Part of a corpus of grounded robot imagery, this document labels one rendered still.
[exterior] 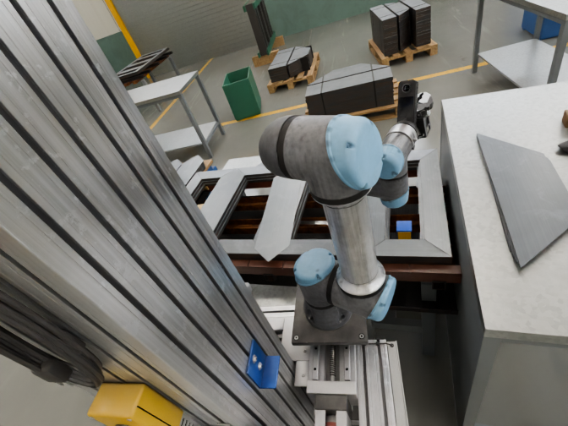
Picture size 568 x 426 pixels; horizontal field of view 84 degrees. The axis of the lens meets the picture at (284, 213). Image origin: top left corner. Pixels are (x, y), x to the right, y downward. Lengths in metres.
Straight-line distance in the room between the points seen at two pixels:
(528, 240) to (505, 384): 1.08
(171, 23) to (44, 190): 10.05
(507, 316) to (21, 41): 1.06
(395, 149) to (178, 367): 0.64
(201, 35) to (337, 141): 9.70
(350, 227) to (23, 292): 0.49
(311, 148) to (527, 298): 0.75
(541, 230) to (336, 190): 0.79
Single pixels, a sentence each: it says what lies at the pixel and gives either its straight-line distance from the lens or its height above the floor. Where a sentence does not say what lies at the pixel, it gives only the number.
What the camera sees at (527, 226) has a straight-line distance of 1.21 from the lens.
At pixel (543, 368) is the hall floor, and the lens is 2.18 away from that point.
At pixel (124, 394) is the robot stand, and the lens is 0.63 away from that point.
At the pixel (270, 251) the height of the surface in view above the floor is 0.87.
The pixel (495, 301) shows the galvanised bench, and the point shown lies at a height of 1.05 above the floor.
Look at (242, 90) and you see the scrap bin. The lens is 5.11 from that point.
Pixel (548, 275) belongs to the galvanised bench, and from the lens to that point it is 1.13.
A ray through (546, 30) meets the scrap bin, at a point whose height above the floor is 0.12.
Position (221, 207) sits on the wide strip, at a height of 0.87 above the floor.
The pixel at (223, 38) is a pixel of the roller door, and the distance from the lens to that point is 9.96.
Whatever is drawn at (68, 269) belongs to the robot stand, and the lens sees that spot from 0.39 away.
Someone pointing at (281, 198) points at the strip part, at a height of 0.87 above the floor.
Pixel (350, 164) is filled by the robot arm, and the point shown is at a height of 1.64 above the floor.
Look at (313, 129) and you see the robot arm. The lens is 0.52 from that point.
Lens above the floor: 1.91
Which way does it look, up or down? 39 degrees down
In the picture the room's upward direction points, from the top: 21 degrees counter-clockwise
